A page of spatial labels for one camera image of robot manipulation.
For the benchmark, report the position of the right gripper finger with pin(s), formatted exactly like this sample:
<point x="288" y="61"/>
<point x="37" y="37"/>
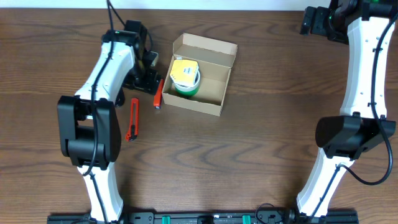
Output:
<point x="307" y="22"/>
<point x="320" y="17"/>

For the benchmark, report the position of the yellow sticky note pad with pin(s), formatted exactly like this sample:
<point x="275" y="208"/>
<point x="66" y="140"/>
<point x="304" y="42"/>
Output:
<point x="184" y="72"/>

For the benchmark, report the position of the red utility knife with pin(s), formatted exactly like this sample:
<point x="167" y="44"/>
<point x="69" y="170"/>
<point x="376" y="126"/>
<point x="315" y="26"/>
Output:
<point x="133" y="129"/>

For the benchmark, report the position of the green tape roll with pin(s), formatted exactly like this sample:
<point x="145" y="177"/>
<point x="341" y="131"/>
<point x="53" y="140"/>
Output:
<point x="189" y="91"/>

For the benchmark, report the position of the cardboard box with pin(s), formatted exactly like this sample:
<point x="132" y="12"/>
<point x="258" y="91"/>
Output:
<point x="215" y="61"/>

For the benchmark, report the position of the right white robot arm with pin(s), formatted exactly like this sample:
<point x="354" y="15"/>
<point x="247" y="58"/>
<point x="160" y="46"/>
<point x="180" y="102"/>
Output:
<point x="366" y="27"/>

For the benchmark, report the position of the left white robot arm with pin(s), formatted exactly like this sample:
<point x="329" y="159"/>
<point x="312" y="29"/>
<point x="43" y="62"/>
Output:
<point x="89" y="129"/>

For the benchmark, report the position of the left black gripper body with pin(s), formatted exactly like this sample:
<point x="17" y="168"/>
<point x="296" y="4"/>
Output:
<point x="144" y="84"/>

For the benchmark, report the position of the black mounting rail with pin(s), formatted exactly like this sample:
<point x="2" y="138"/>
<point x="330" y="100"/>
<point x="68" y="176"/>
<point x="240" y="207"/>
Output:
<point x="263" y="215"/>

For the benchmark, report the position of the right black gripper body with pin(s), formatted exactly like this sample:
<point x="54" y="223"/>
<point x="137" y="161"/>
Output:
<point x="315" y="23"/>

